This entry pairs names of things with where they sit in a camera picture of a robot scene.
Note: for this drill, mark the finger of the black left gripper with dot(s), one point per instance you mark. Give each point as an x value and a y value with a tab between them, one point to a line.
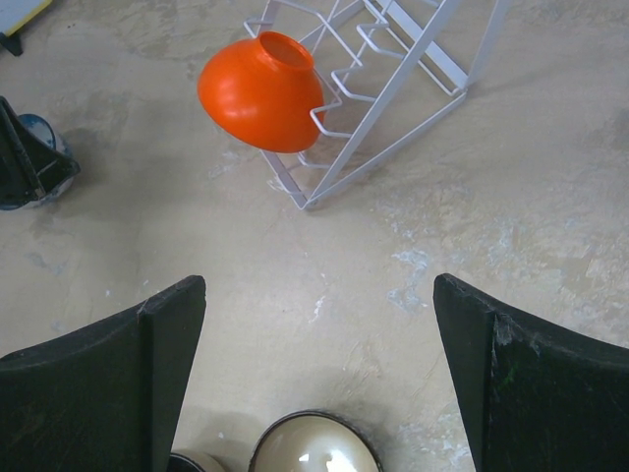
29	162

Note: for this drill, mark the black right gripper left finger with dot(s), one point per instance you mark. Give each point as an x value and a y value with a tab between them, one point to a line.
107	396

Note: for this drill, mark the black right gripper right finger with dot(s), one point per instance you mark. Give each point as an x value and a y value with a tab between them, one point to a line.
533	395

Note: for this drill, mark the blue floral ceramic bowl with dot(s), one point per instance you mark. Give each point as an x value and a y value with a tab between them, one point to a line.
39	162

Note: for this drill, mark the orange plastic bowl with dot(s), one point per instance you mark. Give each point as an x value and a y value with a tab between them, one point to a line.
262	91

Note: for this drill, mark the black glossy bowl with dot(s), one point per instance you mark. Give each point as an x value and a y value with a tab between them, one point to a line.
187	460

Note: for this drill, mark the beige bowl dark rim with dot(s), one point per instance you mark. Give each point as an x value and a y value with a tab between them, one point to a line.
313	440

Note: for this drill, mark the small whiteboard wooden frame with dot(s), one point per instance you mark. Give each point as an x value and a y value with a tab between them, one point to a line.
14	15

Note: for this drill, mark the white wire dish rack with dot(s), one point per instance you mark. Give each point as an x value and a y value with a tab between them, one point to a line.
386	29

